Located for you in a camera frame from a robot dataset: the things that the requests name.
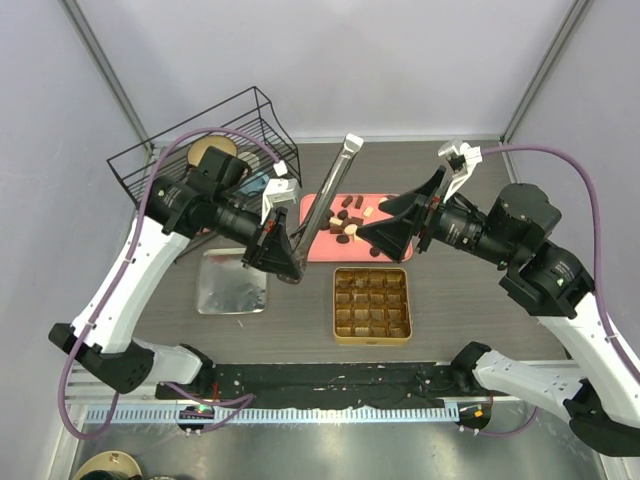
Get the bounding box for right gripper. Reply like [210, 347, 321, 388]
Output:
[354, 165, 515, 266]

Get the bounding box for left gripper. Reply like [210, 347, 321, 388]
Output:
[211, 194, 302, 279]

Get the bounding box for metal tongs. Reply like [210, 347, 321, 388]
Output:
[292, 133, 364, 270]

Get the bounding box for gold chocolate box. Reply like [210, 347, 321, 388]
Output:
[332, 267, 413, 346]

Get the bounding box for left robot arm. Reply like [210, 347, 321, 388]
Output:
[49, 147, 302, 399]

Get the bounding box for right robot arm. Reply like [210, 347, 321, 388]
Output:
[358, 168, 639, 457]

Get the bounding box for silver box lid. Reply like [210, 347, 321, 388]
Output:
[195, 248, 267, 315]

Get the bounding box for blue cup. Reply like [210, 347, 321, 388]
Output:
[237, 173, 270, 197]

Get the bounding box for gold bowl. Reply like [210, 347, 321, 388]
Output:
[187, 135, 238, 167]

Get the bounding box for round object bottom left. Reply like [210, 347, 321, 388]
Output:
[71, 450, 142, 480]

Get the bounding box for black wire rack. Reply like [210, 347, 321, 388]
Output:
[107, 86, 301, 212]

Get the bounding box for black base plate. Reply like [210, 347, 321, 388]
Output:
[178, 362, 491, 410]

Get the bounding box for white cable duct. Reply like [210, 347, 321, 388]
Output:
[112, 403, 459, 425]

